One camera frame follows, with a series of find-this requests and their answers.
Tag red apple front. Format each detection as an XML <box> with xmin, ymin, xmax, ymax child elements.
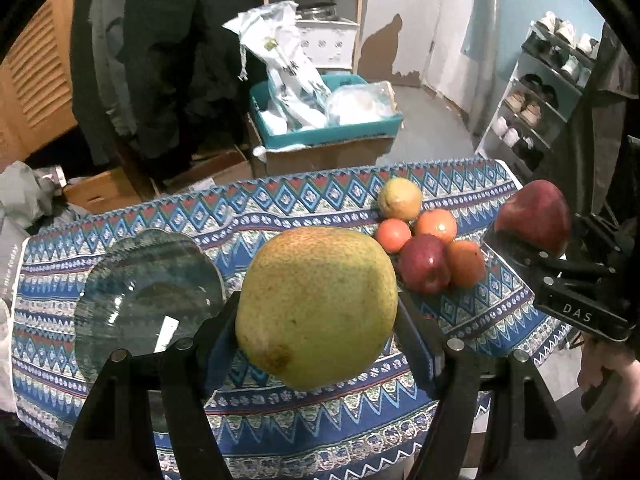
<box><xmin>494</xmin><ymin>179</ymin><xmax>573</xmax><ymax>257</ymax></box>

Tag white patterned storage box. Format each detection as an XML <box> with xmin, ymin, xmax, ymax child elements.
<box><xmin>296</xmin><ymin>18</ymin><xmax>359</xmax><ymax>70</ymax></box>

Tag shoe rack with shoes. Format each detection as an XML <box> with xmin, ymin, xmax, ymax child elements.
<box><xmin>476</xmin><ymin>11</ymin><xmax>599</xmax><ymax>182</ymax></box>

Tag red apple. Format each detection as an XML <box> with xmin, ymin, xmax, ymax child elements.
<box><xmin>397</xmin><ymin>234</ymin><xmax>451</xmax><ymax>295</ymax></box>
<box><xmin>494</xmin><ymin>179</ymin><xmax>573</xmax><ymax>257</ymax></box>

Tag small orange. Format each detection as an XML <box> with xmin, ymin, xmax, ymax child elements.
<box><xmin>374</xmin><ymin>218</ymin><xmax>412</xmax><ymax>255</ymax></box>

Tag large orange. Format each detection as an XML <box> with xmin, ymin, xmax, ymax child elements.
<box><xmin>446</xmin><ymin>240</ymin><xmax>486</xmax><ymax>288</ymax></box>

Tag open cardboard box floor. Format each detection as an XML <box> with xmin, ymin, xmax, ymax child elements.
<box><xmin>153</xmin><ymin>146</ymin><xmax>253</xmax><ymax>194</ymax></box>

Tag grey tote bag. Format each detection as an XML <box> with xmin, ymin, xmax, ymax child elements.
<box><xmin>0</xmin><ymin>214</ymin><xmax>29</xmax><ymax>304</ymax></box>

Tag black hanging coat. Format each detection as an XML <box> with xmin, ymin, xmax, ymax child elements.
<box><xmin>70</xmin><ymin>0</ymin><xmax>265</xmax><ymax>170</ymax></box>

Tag cardboard box under crate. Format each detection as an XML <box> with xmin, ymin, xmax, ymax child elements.
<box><xmin>248</xmin><ymin>136</ymin><xmax>395</xmax><ymax>178</ymax></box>

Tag yellow-green pear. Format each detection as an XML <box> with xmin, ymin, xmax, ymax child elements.
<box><xmin>235</xmin><ymin>226</ymin><xmax>398</xmax><ymax>391</ymax></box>

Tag dark glass scalloped plate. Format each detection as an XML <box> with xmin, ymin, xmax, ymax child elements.
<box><xmin>74</xmin><ymin>229</ymin><xmax>227</xmax><ymax>387</ymax></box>

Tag wooden drawer box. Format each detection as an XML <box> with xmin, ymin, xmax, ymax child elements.
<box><xmin>63</xmin><ymin>166</ymin><xmax>156</xmax><ymax>214</ymax></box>

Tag yellow pear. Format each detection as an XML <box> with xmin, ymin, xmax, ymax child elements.
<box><xmin>378</xmin><ymin>177</ymin><xmax>422</xmax><ymax>221</ymax></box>

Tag white rice bag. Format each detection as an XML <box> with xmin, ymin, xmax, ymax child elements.
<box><xmin>224</xmin><ymin>0</ymin><xmax>331</xmax><ymax>125</ymax></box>

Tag grey door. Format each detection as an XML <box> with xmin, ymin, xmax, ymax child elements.
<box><xmin>357</xmin><ymin>0</ymin><xmax>474</xmax><ymax>92</ymax></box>

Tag teal plastic crate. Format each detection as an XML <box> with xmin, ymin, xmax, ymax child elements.
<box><xmin>250</xmin><ymin>74</ymin><xmax>404</xmax><ymax>151</ymax></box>

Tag clear plastic bag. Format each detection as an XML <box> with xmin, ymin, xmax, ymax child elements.
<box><xmin>326</xmin><ymin>81</ymin><xmax>398</xmax><ymax>126</ymax></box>

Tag steel pot with lid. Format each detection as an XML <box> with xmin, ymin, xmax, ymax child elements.
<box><xmin>296</xmin><ymin>2</ymin><xmax>337</xmax><ymax>21</ymax></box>

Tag person right hand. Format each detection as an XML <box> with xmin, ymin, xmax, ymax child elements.
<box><xmin>578</xmin><ymin>334</ymin><xmax>639</xmax><ymax>479</ymax></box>

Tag wooden louvered wardrobe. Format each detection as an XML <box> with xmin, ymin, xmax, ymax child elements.
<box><xmin>1</xmin><ymin>0</ymin><xmax>77</xmax><ymax>162</ymax></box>

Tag grey clothes pile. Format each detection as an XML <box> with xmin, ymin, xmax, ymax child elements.
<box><xmin>1</xmin><ymin>162</ymin><xmax>90</xmax><ymax>236</ymax></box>

